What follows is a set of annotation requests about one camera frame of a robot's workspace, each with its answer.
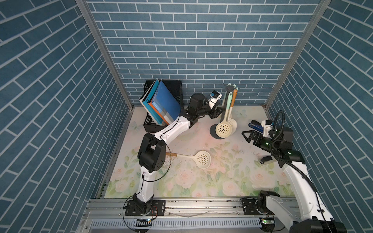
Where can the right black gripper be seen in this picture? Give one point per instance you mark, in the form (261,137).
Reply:
(252,136)

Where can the wooden handled white spoon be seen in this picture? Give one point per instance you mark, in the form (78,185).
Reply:
(231,121)

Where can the diagonal mint handled skimmer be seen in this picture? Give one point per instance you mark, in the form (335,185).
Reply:
(223,129)

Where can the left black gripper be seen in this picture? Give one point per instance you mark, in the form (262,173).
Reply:
(213,114)

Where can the dark grey utensil rack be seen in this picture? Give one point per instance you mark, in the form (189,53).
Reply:
(229,88)

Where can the wooden handled cream skimmer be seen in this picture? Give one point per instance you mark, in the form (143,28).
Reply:
(202,158)

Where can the blue black stapler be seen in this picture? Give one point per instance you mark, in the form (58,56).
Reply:
(258,126)

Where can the teal notebook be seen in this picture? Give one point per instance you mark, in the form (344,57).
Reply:
(146,98)

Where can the black perforated file basket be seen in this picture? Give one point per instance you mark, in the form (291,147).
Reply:
(175,87)

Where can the aluminium front rail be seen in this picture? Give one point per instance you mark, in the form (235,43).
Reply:
(199,215)

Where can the orange book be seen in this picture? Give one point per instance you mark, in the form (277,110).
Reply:
(164,118)

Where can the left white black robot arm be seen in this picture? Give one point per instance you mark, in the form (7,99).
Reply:
(152,152)

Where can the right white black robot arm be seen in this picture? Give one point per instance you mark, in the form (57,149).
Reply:
(297,189)

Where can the blue book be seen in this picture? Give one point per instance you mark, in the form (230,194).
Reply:
(165,102)

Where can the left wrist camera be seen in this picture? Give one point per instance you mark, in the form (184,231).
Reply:
(214,99)

